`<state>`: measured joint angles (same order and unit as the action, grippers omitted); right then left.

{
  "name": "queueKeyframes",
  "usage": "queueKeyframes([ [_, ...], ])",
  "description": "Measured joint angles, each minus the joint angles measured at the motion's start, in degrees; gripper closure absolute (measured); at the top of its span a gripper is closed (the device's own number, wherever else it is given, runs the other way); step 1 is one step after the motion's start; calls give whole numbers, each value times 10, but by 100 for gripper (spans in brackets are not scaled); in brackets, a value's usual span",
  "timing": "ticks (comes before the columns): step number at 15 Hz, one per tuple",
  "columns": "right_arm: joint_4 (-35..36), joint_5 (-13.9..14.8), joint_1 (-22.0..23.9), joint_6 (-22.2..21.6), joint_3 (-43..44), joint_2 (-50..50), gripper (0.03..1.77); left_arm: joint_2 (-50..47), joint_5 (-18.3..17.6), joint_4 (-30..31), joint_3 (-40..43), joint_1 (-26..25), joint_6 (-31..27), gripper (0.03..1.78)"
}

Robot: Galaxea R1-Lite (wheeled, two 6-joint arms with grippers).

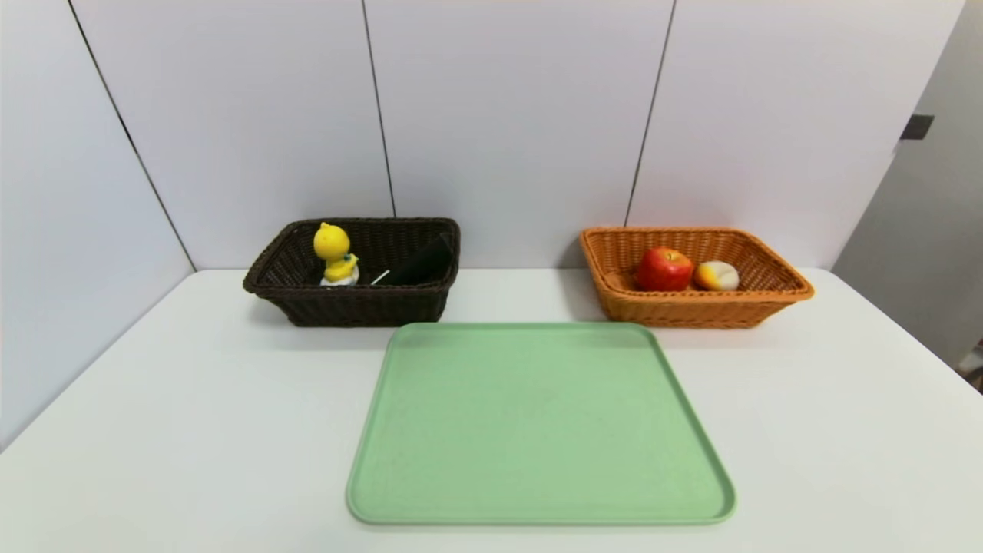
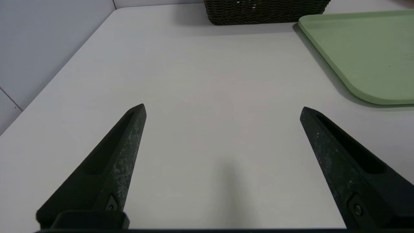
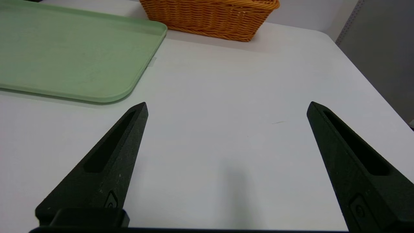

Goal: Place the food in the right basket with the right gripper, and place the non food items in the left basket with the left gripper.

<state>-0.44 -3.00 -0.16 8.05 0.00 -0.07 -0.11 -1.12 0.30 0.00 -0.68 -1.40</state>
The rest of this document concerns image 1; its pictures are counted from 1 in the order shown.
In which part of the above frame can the orange wicker basket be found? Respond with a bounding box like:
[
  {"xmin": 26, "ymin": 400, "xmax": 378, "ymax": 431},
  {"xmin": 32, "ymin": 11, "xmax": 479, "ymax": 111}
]
[{"xmin": 580, "ymin": 227, "xmax": 816, "ymax": 329}]

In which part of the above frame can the red apple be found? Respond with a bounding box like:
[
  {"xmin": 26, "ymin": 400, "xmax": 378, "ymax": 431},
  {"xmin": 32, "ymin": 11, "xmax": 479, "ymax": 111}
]
[{"xmin": 635, "ymin": 247, "xmax": 695, "ymax": 292}]

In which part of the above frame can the dark brown wicker basket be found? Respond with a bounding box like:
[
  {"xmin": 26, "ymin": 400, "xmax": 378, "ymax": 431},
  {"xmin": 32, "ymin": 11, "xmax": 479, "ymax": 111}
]
[{"xmin": 243, "ymin": 217, "xmax": 462, "ymax": 327}]

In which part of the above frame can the white orange toy bun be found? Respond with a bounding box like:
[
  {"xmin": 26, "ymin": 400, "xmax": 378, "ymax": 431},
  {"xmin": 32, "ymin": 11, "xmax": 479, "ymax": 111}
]
[{"xmin": 693, "ymin": 260, "xmax": 740, "ymax": 291}]

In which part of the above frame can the light green plastic tray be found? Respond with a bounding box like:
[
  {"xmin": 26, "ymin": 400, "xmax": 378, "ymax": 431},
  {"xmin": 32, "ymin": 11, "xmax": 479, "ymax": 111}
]
[{"xmin": 346, "ymin": 322, "xmax": 737, "ymax": 527}]

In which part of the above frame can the black glasses case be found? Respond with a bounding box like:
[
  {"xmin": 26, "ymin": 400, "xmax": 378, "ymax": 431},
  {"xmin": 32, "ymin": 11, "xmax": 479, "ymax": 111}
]
[{"xmin": 388, "ymin": 233, "xmax": 455, "ymax": 286}]

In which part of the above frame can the yellow duck toy car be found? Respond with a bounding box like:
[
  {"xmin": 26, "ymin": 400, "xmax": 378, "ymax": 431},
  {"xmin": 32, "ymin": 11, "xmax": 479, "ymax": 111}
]
[{"xmin": 313, "ymin": 222, "xmax": 360, "ymax": 287}]

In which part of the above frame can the grey partition panel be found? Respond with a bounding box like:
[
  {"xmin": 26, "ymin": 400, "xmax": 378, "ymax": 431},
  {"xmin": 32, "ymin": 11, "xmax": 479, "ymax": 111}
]
[{"xmin": 833, "ymin": 0, "xmax": 983, "ymax": 369}]

